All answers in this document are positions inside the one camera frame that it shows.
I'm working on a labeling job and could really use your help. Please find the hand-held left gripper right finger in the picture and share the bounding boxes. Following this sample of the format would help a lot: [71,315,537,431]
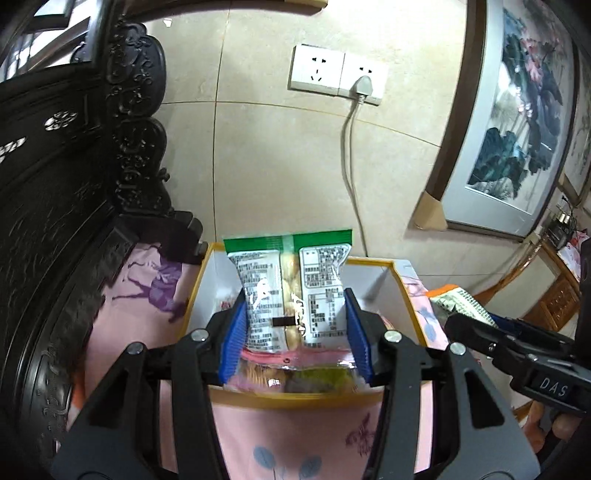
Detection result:
[344,288,542,480]

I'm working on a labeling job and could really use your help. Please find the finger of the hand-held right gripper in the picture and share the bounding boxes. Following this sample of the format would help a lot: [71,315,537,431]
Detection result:
[489,314,578,352]
[444,313,513,365]

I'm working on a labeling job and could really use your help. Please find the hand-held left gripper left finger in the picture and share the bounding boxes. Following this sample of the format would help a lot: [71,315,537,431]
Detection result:
[52,290,250,480]

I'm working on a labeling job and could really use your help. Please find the pale clear snack packet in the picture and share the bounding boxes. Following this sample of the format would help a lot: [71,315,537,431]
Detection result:
[231,348,365,395]

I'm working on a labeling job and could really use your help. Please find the yellow cardboard box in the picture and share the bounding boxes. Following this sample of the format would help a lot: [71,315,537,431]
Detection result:
[185,242,435,411]

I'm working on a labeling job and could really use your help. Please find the silver snack packet green edge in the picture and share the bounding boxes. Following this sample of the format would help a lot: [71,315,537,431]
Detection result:
[223,228,354,356]

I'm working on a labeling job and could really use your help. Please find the person's right hand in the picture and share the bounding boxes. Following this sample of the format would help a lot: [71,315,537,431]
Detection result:
[522,399,583,457]

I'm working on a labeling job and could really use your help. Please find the wooden armchair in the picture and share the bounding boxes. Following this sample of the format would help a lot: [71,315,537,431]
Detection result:
[475,240,583,333]

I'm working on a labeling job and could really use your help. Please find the pink white plastic bag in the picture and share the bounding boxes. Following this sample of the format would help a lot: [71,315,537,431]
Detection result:
[556,233,591,278]

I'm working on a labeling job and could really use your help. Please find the pink printed blanket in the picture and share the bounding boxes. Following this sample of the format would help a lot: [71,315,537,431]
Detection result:
[69,244,462,480]

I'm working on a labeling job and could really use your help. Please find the cardboard corner protector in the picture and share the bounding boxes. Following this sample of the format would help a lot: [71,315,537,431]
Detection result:
[412,191,448,230]

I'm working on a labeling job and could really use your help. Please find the framed lotus painting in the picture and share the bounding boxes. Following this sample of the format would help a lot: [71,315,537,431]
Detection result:
[425,0,583,243]

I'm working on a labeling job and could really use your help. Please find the carved dark wooden furniture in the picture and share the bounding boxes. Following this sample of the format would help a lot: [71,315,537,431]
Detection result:
[0,0,208,480]

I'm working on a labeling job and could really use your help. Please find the framed wall picture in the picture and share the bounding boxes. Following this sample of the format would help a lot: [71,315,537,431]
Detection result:
[556,46,591,208]

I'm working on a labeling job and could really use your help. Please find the white wall socket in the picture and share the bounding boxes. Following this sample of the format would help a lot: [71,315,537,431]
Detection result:
[288,44,389,106]

